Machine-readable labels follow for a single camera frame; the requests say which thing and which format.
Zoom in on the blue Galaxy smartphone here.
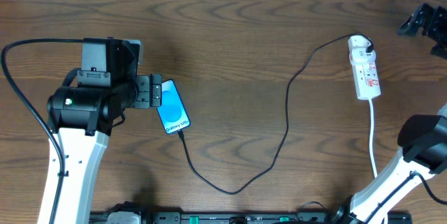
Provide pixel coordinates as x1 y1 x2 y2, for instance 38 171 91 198
157 80 191 135

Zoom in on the black USB charging cable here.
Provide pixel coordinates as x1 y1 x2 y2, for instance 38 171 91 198
177 33 374 195

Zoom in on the white power strip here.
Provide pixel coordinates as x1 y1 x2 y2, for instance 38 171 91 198
347 34 382 100

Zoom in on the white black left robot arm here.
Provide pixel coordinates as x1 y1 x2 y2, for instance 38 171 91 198
38 68 162 223

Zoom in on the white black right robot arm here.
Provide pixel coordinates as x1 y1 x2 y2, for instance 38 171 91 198
330 3 446 223

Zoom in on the white USB charger adapter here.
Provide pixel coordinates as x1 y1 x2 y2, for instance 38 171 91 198
348 35 376 66

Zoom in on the white power strip cord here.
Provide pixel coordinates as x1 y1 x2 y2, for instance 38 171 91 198
367 98 381 179

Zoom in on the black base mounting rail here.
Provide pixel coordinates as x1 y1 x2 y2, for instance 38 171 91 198
89 201 413 224

